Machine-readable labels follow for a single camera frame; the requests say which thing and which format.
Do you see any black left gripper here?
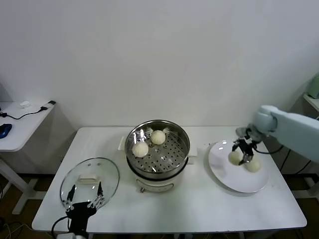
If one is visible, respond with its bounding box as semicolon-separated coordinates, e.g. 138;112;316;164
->
62;182;104;234

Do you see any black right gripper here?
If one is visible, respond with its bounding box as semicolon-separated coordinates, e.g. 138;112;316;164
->
232;137;258;166

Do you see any white steamed baozi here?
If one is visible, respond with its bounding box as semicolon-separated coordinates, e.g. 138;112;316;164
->
151;129;166;145
245;159;262;173
228;151;243;165
132;142;150;158

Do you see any glass lid with cream handle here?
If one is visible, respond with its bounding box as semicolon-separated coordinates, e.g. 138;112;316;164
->
60;157;121;209

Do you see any white ceramic plate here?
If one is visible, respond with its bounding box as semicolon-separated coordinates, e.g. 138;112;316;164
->
208;140;270;194

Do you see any cream electric cooker base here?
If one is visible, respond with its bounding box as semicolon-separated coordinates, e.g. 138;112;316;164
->
126;154;195;194

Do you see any white side desk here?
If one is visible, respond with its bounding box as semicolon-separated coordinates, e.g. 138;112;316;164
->
0;101;57;215

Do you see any pale green appliance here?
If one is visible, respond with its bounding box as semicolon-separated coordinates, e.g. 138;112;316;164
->
307;74;319;99

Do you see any blue computer mouse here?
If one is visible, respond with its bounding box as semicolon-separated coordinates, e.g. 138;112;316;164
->
0;123;13;139

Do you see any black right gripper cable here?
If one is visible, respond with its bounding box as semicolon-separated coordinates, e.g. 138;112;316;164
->
253;145;284;155

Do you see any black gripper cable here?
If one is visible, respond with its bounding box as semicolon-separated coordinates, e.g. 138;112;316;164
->
51;216;72;236
253;145;284;155

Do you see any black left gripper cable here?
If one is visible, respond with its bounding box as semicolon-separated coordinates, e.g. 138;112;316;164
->
51;216;72;236

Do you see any black cable with adapter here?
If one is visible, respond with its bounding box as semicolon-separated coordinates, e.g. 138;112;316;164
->
0;100;57;120

